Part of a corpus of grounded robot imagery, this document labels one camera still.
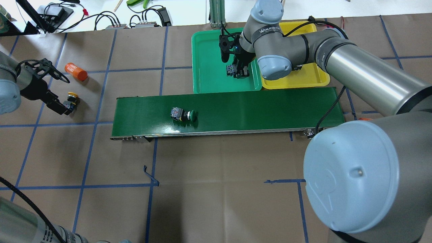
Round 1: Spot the green conveyor belt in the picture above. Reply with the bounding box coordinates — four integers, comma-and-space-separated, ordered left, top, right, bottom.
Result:
110, 87, 338, 141

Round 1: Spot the green reach grabber tool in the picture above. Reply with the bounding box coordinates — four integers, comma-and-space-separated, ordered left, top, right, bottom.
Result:
126, 0, 159, 9

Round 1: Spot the yellow plastic tray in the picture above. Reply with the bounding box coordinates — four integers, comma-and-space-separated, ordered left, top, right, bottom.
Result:
251, 21, 330, 90

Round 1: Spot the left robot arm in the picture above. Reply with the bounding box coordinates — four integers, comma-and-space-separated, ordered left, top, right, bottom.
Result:
1, 72, 153, 243

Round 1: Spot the green plastic tray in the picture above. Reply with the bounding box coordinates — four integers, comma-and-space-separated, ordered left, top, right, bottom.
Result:
191, 30, 262, 94

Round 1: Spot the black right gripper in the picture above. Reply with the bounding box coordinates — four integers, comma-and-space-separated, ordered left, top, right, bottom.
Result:
219, 29, 255, 79

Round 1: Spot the green push button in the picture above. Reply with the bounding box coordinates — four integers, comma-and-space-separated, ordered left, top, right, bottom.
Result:
170, 107, 198, 122
226, 64, 237, 78

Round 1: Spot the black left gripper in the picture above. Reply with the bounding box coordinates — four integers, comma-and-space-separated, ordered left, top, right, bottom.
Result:
15, 58, 73, 115

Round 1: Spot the black power adapter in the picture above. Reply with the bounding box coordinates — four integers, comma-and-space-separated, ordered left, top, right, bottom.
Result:
157, 7, 172, 26

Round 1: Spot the relay module with wires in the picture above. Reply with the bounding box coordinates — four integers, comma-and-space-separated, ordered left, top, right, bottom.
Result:
105, 22, 160, 30

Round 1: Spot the yellow push button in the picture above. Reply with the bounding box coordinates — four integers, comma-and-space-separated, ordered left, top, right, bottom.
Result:
63, 92, 80, 113
292, 65, 303, 71

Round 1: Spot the aluminium frame post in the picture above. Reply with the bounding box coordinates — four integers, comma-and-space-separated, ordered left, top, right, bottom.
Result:
209, 0, 226, 29

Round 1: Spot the orange cylinder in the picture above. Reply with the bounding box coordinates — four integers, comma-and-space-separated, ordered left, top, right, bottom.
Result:
64, 62, 88, 81

